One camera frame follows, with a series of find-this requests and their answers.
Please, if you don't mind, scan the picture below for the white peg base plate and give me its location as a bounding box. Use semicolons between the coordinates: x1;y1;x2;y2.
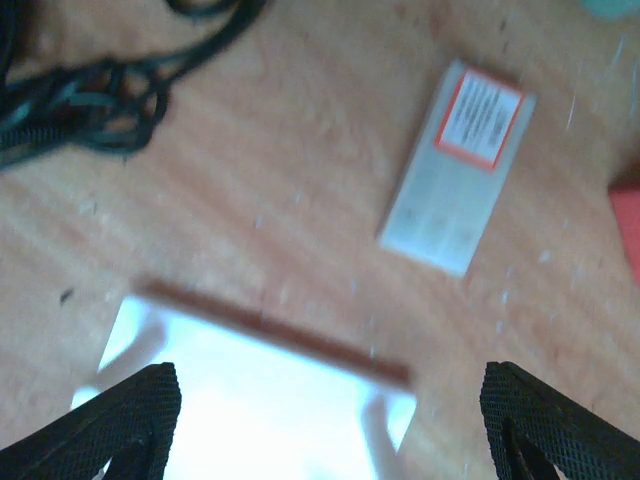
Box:
72;281;417;479

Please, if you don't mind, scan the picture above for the black cable bundle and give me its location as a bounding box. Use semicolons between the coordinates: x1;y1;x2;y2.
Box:
0;0;274;174

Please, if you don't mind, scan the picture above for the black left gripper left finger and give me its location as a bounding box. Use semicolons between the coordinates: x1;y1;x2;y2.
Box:
1;363;181;479

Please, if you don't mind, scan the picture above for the red cube block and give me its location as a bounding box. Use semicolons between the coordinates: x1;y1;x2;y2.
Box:
609;184;640;285

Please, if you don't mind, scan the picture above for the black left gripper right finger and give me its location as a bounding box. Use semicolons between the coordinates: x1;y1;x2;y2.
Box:
480;362;639;479

